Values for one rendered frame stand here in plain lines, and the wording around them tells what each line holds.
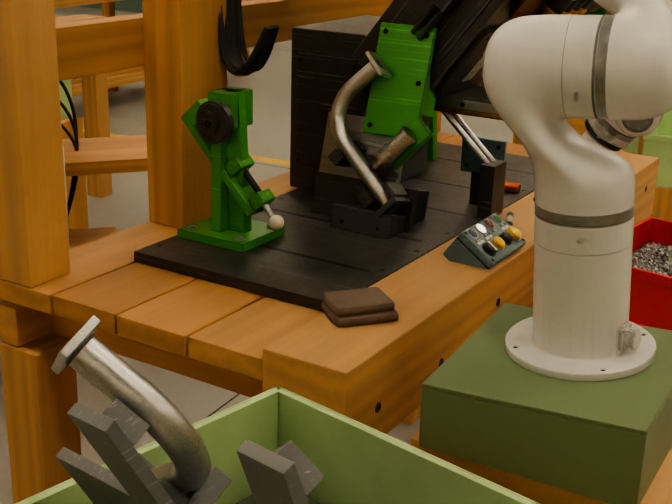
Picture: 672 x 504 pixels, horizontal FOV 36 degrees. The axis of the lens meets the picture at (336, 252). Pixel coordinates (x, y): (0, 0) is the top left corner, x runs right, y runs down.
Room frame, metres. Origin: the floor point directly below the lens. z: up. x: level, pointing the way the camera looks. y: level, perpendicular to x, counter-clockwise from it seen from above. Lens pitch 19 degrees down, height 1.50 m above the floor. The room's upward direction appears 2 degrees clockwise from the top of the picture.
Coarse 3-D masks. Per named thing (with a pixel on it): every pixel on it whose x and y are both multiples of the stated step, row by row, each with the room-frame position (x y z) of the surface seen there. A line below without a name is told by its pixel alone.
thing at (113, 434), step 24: (72, 408) 0.71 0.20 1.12; (120, 408) 0.72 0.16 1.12; (96, 432) 0.69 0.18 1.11; (120, 432) 0.69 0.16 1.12; (144, 432) 0.71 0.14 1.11; (72, 456) 0.81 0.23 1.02; (120, 456) 0.70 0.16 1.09; (96, 480) 0.78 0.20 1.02; (120, 480) 0.74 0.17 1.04; (144, 480) 0.71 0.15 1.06
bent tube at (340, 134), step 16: (368, 64) 1.95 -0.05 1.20; (384, 64) 1.97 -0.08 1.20; (352, 80) 1.96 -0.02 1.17; (368, 80) 1.95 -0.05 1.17; (336, 96) 1.97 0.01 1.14; (352, 96) 1.96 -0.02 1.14; (336, 112) 1.95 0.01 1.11; (336, 128) 1.94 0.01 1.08; (336, 144) 1.94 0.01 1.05; (352, 144) 1.93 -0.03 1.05; (352, 160) 1.91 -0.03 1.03; (368, 176) 1.88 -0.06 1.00; (384, 192) 1.86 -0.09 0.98
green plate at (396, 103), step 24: (384, 24) 1.99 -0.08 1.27; (384, 48) 1.98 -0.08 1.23; (408, 48) 1.95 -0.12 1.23; (432, 48) 1.93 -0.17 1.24; (408, 72) 1.94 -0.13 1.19; (384, 96) 1.95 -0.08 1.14; (408, 96) 1.93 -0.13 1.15; (432, 96) 1.97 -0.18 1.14; (384, 120) 1.94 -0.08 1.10; (408, 120) 1.91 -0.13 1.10
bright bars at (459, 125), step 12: (456, 120) 2.05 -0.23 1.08; (468, 132) 2.03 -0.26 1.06; (468, 144) 2.00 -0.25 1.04; (480, 144) 2.02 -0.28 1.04; (480, 156) 1.99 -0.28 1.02; (492, 156) 2.01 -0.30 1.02; (480, 168) 1.98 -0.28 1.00; (492, 168) 1.96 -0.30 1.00; (504, 168) 2.00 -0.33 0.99; (480, 180) 1.97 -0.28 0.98; (492, 180) 1.96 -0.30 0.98; (504, 180) 2.01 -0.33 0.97; (480, 192) 1.97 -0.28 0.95; (492, 192) 1.96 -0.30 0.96; (480, 204) 1.97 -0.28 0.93; (492, 204) 1.96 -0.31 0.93; (480, 216) 1.97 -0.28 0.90
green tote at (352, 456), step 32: (224, 416) 1.01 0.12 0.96; (256, 416) 1.05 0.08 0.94; (288, 416) 1.06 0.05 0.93; (320, 416) 1.03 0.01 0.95; (160, 448) 0.94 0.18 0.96; (224, 448) 1.01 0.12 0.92; (320, 448) 1.03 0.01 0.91; (352, 448) 1.00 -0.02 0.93; (384, 448) 0.97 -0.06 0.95; (416, 448) 0.95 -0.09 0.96; (352, 480) 1.00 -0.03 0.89; (384, 480) 0.97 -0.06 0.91; (416, 480) 0.94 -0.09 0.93; (448, 480) 0.91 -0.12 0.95; (480, 480) 0.89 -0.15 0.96
